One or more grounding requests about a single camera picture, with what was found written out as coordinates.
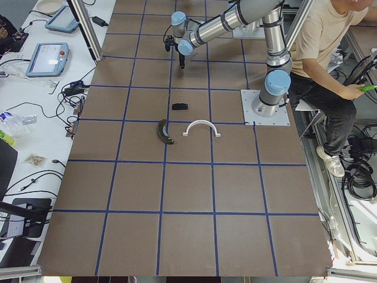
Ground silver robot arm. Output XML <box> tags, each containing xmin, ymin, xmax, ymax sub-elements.
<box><xmin>163</xmin><ymin>1</ymin><xmax>292</xmax><ymax>118</ymax></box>

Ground black brake pad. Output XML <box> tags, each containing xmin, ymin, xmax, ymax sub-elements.
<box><xmin>171</xmin><ymin>103</ymin><xmax>189</xmax><ymax>111</ymax></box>

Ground green brake shoe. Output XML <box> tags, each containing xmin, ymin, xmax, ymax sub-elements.
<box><xmin>157</xmin><ymin>119</ymin><xmax>174</xmax><ymax>145</ymax></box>

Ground black usb hub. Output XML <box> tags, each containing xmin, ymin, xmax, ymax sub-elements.
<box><xmin>62</xmin><ymin>81</ymin><xmax>90</xmax><ymax>97</ymax></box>

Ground coiled black cables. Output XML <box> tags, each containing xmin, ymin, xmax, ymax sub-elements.
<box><xmin>341</xmin><ymin>135</ymin><xmax>377</xmax><ymax>203</ymax></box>

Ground blue teach pendant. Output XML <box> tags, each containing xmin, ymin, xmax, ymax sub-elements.
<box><xmin>26</xmin><ymin>42</ymin><xmax>70</xmax><ymax>77</ymax></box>
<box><xmin>45</xmin><ymin>5</ymin><xmax>78</xmax><ymax>33</ymax></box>

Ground beige round plate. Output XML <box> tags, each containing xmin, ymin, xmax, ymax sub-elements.
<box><xmin>36</xmin><ymin>0</ymin><xmax>65</xmax><ymax>15</ymax></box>

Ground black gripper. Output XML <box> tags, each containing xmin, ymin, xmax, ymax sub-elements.
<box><xmin>164</xmin><ymin>35</ymin><xmax>189</xmax><ymax>70</ymax></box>

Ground aluminium frame post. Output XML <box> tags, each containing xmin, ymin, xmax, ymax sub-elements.
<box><xmin>67</xmin><ymin>0</ymin><xmax>103</xmax><ymax>62</ymax></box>

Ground far blue teach pendant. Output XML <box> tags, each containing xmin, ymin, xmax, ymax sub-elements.
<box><xmin>45</xmin><ymin>5</ymin><xmax>78</xmax><ymax>33</ymax></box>

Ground black power adapter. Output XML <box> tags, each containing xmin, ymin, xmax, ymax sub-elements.
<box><xmin>92</xmin><ymin>16</ymin><xmax>108</xmax><ymax>27</ymax></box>

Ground small bag of screws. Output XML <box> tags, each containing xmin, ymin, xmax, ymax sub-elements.
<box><xmin>24</xmin><ymin>154</ymin><xmax>46</xmax><ymax>166</ymax></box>

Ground clear plastic water bottle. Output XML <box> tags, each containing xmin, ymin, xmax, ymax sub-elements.
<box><xmin>1</xmin><ymin>111</ymin><xmax>30</xmax><ymax>137</ymax></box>

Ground person in beige shirt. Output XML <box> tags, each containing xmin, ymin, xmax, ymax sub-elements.
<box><xmin>289</xmin><ymin>0</ymin><xmax>376</xmax><ymax>177</ymax></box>

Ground near blue teach pendant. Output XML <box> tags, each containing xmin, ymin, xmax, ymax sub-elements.
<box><xmin>26</xmin><ymin>42</ymin><xmax>70</xmax><ymax>77</ymax></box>

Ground green handled reacher tool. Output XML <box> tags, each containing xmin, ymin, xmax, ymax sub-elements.
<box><xmin>358</xmin><ymin>85</ymin><xmax>377</xmax><ymax>92</ymax></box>

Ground white curved plastic bracket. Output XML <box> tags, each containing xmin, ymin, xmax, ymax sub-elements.
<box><xmin>181</xmin><ymin>119</ymin><xmax>221</xmax><ymax>137</ymax></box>

